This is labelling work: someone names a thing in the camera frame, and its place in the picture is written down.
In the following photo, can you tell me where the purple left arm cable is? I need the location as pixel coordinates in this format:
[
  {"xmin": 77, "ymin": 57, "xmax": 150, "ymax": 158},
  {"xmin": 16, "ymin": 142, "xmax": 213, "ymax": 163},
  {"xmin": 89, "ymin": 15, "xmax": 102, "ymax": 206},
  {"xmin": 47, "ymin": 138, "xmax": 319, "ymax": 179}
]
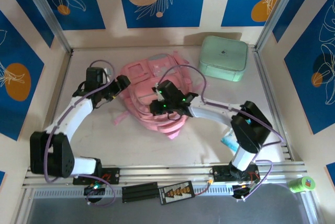
[{"xmin": 43, "ymin": 60, "xmax": 117, "ymax": 207}]

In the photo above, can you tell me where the black ribbed block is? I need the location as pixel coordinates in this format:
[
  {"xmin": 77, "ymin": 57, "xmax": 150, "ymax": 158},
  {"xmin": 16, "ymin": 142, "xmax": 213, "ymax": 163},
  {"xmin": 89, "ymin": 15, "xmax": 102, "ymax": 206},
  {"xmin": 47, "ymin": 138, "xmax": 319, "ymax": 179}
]
[{"xmin": 121, "ymin": 182, "xmax": 160, "ymax": 204}]

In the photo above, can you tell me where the grey slotted cable duct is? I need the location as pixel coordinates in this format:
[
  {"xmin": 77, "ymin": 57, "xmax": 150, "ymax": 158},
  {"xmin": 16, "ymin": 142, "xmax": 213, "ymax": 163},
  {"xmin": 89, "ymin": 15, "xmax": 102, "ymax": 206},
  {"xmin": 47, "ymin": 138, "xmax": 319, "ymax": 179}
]
[{"xmin": 32, "ymin": 183, "xmax": 306, "ymax": 200}]

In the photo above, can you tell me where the aluminium front rail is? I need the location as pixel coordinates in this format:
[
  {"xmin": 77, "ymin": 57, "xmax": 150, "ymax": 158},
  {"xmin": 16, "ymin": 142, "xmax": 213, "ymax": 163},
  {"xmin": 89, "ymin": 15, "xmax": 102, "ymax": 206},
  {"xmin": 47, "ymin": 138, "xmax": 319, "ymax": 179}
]
[{"xmin": 22, "ymin": 161, "xmax": 308, "ymax": 191}]

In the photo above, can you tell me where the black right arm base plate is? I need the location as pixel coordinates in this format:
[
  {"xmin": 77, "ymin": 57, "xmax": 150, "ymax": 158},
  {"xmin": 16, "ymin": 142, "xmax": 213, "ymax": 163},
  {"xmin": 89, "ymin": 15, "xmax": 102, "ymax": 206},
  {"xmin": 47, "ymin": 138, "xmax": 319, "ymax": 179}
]
[{"xmin": 211, "ymin": 165, "xmax": 260, "ymax": 183}]

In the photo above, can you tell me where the aluminium frame post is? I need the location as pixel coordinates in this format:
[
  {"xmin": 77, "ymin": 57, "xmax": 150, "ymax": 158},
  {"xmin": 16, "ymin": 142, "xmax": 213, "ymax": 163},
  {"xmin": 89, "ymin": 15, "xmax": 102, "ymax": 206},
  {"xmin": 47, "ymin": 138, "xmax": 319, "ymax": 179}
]
[
  {"xmin": 19, "ymin": 0, "xmax": 73, "ymax": 53},
  {"xmin": 255, "ymin": 0, "xmax": 304, "ymax": 52}
]

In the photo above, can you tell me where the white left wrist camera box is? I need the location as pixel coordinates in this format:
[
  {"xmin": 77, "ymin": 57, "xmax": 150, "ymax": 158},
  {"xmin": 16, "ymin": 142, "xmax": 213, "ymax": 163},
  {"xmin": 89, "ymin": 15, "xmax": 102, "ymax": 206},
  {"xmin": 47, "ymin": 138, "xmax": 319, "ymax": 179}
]
[{"xmin": 100, "ymin": 67, "xmax": 111, "ymax": 83}]

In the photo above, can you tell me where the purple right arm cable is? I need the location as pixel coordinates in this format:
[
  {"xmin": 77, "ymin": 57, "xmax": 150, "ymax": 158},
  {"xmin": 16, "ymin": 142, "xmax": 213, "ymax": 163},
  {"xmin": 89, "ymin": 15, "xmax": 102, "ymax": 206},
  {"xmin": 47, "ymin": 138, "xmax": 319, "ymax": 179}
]
[{"xmin": 158, "ymin": 64, "xmax": 286, "ymax": 203}]

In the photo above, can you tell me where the blue yellow tissue pack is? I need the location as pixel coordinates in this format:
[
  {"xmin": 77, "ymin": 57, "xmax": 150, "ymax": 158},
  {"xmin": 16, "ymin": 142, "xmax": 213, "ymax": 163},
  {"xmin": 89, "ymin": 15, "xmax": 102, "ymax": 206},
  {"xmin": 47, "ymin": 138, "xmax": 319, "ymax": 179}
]
[{"xmin": 221, "ymin": 129, "xmax": 239, "ymax": 153}]

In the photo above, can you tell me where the mint green zip case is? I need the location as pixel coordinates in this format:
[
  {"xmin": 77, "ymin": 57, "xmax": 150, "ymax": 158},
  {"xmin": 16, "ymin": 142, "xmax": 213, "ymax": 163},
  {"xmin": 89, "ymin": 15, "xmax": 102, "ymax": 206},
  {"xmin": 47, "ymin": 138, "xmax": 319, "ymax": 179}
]
[{"xmin": 197, "ymin": 35, "xmax": 249, "ymax": 83}]

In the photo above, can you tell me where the pink school backpack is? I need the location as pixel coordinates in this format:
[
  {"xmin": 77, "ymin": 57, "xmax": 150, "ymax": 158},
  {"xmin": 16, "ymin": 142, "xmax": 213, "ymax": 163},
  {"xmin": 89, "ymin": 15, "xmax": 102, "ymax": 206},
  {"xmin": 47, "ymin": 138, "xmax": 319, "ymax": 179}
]
[{"xmin": 114, "ymin": 52, "xmax": 210, "ymax": 141}]

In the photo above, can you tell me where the black power distribution board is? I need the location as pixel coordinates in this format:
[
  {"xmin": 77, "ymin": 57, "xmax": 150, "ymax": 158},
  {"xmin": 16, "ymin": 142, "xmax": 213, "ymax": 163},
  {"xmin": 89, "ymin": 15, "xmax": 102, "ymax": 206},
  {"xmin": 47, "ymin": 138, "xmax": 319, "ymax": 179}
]
[{"xmin": 159, "ymin": 181, "xmax": 196, "ymax": 206}]

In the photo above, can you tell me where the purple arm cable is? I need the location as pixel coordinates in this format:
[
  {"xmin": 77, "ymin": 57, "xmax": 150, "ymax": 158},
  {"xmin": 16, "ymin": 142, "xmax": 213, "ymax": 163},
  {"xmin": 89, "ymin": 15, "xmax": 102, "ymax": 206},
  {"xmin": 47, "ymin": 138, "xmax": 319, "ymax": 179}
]
[
  {"xmin": 158, "ymin": 64, "xmax": 286, "ymax": 203},
  {"xmin": 43, "ymin": 60, "xmax": 117, "ymax": 207}
]

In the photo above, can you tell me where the small black controller board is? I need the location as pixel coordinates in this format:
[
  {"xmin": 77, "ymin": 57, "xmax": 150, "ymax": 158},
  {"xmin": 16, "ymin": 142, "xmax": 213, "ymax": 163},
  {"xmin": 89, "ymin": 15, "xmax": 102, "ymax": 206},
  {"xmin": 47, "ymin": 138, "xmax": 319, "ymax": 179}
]
[
  {"xmin": 83, "ymin": 183, "xmax": 105, "ymax": 196},
  {"xmin": 232, "ymin": 184, "xmax": 256, "ymax": 199}
]

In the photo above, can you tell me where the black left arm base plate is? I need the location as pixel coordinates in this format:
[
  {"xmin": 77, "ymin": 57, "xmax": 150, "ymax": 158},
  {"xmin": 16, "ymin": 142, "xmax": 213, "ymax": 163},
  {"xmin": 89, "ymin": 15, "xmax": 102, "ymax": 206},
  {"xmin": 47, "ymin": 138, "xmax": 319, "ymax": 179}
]
[{"xmin": 72, "ymin": 167, "xmax": 121, "ymax": 185}]

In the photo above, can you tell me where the aluminium side rail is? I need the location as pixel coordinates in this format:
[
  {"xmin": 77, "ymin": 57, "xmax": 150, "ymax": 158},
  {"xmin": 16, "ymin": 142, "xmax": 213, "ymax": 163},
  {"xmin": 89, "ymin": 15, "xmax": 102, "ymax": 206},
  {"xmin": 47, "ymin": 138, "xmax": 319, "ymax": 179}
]
[
  {"xmin": 39, "ymin": 50, "xmax": 74, "ymax": 167},
  {"xmin": 252, "ymin": 47, "xmax": 293, "ymax": 162}
]

